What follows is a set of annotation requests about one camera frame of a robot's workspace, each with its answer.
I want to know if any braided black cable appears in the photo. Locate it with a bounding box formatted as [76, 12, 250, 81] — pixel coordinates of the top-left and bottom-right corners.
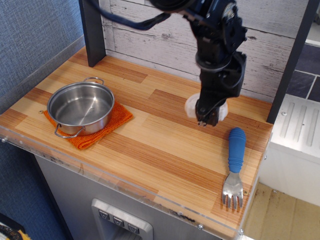
[86, 0, 172, 31]

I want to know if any stainless steel pot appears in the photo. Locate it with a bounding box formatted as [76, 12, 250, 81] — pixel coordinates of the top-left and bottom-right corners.
[47, 77, 116, 139]

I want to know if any dark right post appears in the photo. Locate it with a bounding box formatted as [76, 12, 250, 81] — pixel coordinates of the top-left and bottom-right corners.
[266, 0, 320, 124]

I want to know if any dark post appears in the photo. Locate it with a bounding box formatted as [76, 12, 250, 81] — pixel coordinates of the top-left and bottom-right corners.
[266, 0, 320, 124]
[78, 0, 106, 67]

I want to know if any white ridged sink unit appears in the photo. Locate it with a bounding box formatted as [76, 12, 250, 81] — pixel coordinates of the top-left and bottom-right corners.
[259, 94, 320, 206]

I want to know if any blue handled fork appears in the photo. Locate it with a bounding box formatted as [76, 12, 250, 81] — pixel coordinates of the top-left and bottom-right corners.
[221, 127, 246, 210]

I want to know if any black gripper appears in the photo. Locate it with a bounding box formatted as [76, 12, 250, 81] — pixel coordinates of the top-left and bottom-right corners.
[195, 51, 247, 127]

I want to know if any yellow black object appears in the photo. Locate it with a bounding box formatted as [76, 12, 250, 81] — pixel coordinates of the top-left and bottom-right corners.
[0, 222, 31, 240]

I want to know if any silver dispenser panel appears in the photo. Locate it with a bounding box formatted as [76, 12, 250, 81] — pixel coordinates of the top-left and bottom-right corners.
[91, 198, 154, 240]

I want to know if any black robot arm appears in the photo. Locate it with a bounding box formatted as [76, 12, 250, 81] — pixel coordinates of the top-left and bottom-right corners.
[151, 0, 247, 126]

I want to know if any dark left post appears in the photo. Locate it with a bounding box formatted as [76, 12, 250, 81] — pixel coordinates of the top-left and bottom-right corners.
[78, 0, 106, 67]

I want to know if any orange cloth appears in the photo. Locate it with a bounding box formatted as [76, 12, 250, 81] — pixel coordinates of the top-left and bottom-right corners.
[43, 100, 134, 151]

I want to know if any white semicircle cheese shape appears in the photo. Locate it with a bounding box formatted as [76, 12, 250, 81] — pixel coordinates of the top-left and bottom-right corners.
[184, 93, 229, 122]

